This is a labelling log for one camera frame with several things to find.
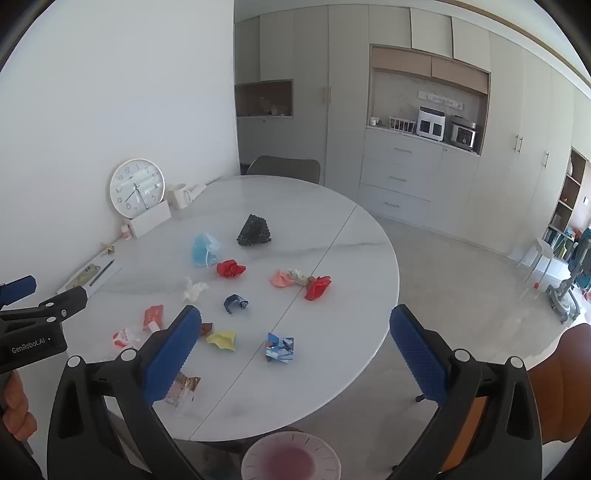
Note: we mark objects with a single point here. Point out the grey wheeled frame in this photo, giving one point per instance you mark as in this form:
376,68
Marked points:
564,300

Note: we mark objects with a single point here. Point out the blue bag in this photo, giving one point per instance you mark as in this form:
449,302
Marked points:
582,251

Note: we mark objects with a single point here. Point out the white tissue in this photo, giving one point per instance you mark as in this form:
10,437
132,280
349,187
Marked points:
194,290

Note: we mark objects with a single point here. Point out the dark pen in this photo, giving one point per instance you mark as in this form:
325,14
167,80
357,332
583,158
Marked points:
101,273

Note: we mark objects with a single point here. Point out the wooden bookshelf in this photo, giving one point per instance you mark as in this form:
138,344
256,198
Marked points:
565,207

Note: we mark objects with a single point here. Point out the black foam net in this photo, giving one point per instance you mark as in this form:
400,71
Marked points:
254,230

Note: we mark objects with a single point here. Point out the pink paper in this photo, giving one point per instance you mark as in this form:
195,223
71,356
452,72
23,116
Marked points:
279,279

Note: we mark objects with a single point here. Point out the red paper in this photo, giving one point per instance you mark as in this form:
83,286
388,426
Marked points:
231,269
318,288

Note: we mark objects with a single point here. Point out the dark blue wrapper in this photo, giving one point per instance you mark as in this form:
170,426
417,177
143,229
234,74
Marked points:
234,303

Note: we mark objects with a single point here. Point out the shelf ornaments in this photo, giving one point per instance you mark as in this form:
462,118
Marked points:
272,108

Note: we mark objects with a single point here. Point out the white waste bin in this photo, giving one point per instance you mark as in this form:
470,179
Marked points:
291,457

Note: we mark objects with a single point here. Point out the blue face mask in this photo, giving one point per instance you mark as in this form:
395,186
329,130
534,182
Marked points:
203,249

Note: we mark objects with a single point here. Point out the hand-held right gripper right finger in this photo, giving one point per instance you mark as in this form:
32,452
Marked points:
418,355

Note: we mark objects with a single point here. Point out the white notepad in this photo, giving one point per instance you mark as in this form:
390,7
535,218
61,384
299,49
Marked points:
108,277

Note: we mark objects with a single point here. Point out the white countertop appliance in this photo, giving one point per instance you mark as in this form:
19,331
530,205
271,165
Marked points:
431,123

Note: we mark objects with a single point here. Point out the white flat case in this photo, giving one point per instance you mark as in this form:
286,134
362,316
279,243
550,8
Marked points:
199,189

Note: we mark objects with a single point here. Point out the pale green phone case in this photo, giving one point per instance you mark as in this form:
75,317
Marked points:
85,276

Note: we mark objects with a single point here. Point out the blue patterned paper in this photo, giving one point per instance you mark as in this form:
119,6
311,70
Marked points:
280,347

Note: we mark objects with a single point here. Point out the silver toaster oven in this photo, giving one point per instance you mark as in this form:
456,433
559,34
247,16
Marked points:
464,134

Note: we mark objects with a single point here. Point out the green white wrapper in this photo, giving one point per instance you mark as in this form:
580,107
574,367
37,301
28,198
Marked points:
300,277

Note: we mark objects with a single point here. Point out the red white plastic wrapper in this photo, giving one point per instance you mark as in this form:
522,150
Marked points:
123,338

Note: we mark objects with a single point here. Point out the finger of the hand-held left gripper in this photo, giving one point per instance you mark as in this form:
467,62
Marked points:
64,300
21,287

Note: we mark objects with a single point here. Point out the small pink bottle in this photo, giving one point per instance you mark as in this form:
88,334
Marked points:
125,231

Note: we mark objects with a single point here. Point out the person's left hand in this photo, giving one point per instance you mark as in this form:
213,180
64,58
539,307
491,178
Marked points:
18,410

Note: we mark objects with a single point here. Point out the grey chair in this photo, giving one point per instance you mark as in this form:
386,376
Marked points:
284,167

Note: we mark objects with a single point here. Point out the white wall power strip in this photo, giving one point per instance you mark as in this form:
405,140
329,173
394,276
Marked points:
441,99

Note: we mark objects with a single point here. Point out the orange chair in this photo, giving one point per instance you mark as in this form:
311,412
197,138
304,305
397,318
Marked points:
568,378

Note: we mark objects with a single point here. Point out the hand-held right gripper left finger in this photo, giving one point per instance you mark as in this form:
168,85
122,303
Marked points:
173,355

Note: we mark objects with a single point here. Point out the white mug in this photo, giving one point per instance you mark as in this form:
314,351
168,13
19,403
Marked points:
179,196

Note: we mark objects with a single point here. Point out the white card box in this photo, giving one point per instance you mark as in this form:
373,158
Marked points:
147,220

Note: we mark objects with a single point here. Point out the clear brown plastic wrapper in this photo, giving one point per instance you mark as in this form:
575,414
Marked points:
183,391

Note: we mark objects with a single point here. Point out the round white wall clock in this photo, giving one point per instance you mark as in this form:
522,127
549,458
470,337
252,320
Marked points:
134,182

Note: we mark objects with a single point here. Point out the white stool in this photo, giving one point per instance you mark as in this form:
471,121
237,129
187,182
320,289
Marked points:
540,249

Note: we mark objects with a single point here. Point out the yellow paper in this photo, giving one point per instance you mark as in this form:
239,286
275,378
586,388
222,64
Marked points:
222,339

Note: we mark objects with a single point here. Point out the yellow binder clip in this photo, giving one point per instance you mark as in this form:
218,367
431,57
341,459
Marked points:
109,249

